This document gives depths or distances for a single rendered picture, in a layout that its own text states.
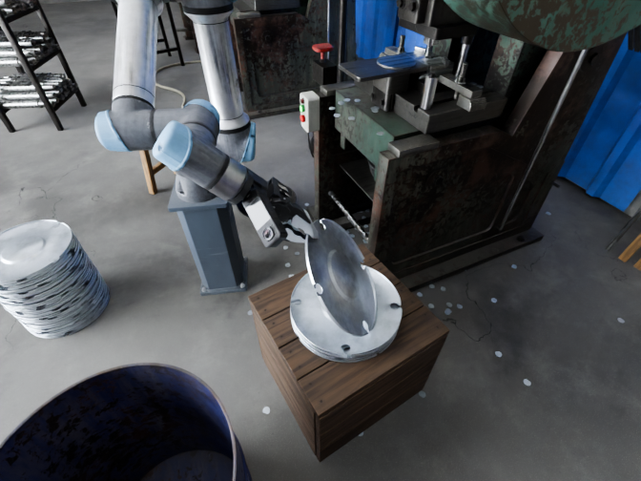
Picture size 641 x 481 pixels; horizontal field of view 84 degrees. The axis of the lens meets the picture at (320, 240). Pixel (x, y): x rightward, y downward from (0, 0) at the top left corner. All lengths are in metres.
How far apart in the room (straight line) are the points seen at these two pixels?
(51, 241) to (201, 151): 0.94
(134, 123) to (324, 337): 0.61
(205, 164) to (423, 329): 0.66
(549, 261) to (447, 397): 0.84
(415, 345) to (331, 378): 0.23
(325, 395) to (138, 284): 1.03
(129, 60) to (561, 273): 1.70
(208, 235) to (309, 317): 0.53
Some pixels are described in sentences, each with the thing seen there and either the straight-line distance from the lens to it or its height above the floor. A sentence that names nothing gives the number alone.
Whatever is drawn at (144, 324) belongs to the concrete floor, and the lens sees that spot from 1.52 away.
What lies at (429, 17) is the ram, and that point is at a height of 0.91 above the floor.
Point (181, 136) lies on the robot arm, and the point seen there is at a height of 0.87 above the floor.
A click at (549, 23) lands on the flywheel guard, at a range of 0.89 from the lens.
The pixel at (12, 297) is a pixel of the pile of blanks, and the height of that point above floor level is 0.25.
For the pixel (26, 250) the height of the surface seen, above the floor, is 0.32.
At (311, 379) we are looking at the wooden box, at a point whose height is 0.35.
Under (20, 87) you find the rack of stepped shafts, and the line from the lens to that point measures 3.20.
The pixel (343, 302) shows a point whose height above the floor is 0.50.
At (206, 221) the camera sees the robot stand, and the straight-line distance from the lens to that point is 1.25.
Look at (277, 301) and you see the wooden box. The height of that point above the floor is 0.35.
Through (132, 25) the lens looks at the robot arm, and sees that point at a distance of 0.90.
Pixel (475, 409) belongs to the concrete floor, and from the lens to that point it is 1.32.
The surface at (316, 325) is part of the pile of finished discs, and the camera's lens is 0.91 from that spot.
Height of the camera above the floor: 1.15
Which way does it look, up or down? 44 degrees down
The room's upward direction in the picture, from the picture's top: straight up
